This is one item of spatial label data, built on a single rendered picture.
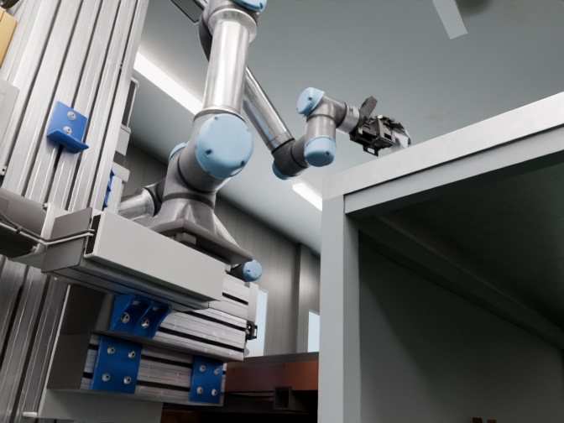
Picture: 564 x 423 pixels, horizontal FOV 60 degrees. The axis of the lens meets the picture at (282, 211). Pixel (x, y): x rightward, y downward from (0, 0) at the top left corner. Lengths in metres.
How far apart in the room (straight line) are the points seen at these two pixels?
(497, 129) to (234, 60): 0.65
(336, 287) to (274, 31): 3.29
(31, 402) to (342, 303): 0.59
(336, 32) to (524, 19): 1.30
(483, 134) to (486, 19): 3.31
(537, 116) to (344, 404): 0.42
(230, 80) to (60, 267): 0.55
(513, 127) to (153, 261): 0.53
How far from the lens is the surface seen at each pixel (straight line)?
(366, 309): 0.80
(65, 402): 0.98
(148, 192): 1.77
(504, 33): 4.10
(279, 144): 1.28
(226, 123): 1.00
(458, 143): 0.68
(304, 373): 1.15
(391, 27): 3.87
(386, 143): 1.33
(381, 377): 0.82
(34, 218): 0.84
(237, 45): 1.16
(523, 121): 0.66
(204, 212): 1.06
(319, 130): 1.19
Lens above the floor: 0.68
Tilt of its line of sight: 24 degrees up
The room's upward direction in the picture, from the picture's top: 3 degrees clockwise
